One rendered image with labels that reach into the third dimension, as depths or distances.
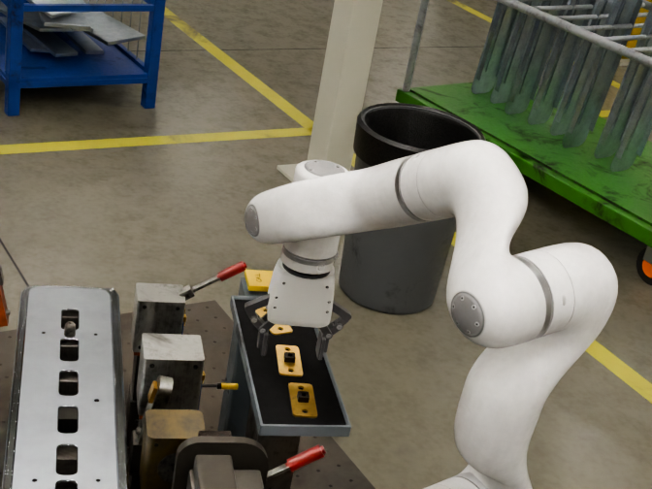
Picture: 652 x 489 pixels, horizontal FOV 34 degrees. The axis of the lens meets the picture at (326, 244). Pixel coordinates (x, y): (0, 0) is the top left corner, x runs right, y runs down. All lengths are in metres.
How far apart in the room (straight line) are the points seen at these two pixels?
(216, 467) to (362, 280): 2.82
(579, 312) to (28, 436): 0.93
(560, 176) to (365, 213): 3.87
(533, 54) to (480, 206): 4.57
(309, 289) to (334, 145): 3.52
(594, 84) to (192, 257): 2.24
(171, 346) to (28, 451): 0.28
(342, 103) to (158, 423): 3.51
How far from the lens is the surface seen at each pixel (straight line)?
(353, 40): 4.99
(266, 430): 1.59
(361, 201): 1.44
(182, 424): 1.71
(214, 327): 2.67
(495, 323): 1.20
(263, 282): 1.95
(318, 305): 1.67
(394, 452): 3.55
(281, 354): 1.75
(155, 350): 1.82
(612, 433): 3.97
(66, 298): 2.15
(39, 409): 1.86
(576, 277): 1.27
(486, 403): 1.33
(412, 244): 4.11
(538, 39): 5.79
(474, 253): 1.22
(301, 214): 1.48
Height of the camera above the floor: 2.11
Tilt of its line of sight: 27 degrees down
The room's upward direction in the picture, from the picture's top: 11 degrees clockwise
